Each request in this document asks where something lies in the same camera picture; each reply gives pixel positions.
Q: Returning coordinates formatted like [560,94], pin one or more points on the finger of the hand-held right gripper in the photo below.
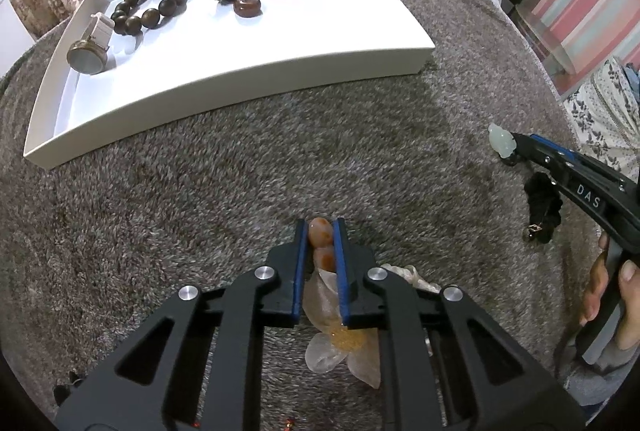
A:
[540,165]
[547,147]

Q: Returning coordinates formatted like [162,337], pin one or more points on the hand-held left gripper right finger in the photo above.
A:
[341,281]

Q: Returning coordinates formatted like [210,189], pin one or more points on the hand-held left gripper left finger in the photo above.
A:
[299,281]

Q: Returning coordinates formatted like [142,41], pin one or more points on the pale jade pendant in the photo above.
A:
[502,143]

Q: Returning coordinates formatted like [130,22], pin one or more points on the white shallow tray box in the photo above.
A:
[300,36]

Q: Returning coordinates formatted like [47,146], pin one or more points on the person's right forearm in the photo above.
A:
[595,381]

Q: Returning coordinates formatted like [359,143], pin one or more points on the person's right hand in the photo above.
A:
[629,306]

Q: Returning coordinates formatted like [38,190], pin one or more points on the white floral cloth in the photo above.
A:
[600,111]

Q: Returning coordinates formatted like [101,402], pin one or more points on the glass side table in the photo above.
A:
[550,36]

